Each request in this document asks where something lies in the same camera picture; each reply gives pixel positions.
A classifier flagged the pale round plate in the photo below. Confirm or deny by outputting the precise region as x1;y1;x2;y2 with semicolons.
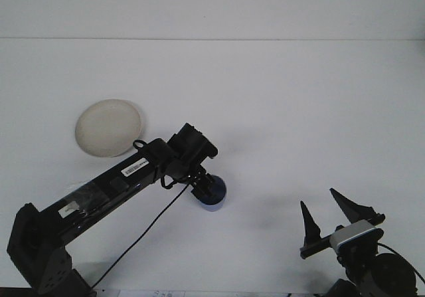
74;99;147;158

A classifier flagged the grey gripper camera box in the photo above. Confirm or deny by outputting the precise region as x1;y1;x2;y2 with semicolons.
329;219;384;252

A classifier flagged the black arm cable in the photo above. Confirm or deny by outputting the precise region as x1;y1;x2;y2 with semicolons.
377;243;425;284
91;139;189;291

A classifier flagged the pale blue cup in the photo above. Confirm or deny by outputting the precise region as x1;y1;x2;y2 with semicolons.
198;174;228;213

